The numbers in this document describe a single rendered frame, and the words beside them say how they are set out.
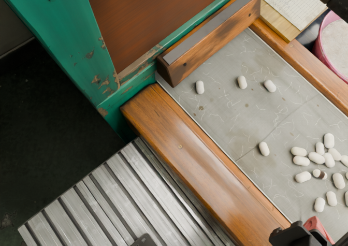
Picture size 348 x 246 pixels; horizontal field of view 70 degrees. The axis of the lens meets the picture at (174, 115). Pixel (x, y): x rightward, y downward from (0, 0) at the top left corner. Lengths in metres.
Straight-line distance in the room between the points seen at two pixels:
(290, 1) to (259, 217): 0.56
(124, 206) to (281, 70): 0.54
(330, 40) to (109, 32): 0.64
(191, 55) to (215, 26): 0.08
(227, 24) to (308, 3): 0.29
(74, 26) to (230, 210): 0.46
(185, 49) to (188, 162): 0.25
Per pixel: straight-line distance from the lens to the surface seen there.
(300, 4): 0.81
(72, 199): 0.69
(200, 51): 0.57
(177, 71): 0.55
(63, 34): 0.33
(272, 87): 0.67
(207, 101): 0.63
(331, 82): 0.75
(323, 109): 0.74
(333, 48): 0.85
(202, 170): 0.57
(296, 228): 0.44
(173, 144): 0.57
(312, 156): 0.67
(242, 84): 0.65
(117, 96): 0.55
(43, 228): 0.72
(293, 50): 0.74
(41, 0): 0.29
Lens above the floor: 1.32
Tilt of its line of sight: 73 degrees down
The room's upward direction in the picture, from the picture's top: 10 degrees clockwise
